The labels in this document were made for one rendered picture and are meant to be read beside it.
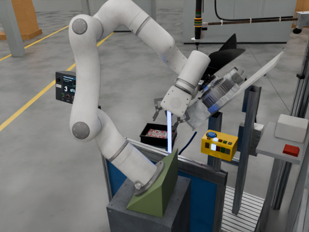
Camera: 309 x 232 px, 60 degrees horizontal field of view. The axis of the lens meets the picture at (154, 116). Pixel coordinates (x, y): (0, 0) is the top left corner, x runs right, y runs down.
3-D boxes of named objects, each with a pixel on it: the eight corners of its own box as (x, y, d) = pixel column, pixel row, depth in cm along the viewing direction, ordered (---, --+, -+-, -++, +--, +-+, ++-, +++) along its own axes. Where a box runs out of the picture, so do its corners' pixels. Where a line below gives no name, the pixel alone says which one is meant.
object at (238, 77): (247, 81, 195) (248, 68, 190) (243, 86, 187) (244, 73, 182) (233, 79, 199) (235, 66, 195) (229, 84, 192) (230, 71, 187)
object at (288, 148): (299, 149, 157) (300, 147, 156) (297, 157, 152) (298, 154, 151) (284, 146, 161) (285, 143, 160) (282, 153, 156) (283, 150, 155)
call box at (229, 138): (236, 153, 140) (238, 136, 134) (230, 164, 132) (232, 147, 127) (207, 144, 147) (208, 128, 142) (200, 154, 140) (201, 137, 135)
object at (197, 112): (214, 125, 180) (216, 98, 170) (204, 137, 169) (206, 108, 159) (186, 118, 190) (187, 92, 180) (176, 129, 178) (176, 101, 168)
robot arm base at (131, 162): (153, 188, 106) (118, 157, 104) (129, 201, 119) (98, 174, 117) (170, 156, 120) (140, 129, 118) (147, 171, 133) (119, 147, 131)
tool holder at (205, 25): (205, 38, 160) (206, 21, 155) (208, 41, 154) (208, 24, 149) (190, 39, 160) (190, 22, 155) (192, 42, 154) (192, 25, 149)
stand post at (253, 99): (239, 214, 224) (260, 86, 167) (236, 222, 217) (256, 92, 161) (233, 211, 226) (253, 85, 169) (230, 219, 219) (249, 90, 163)
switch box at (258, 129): (259, 150, 198) (264, 124, 187) (256, 157, 191) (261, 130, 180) (239, 144, 205) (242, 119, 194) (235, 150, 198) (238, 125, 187)
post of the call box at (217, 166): (220, 169, 145) (222, 151, 139) (218, 172, 143) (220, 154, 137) (215, 167, 147) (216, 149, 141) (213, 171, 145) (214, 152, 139)
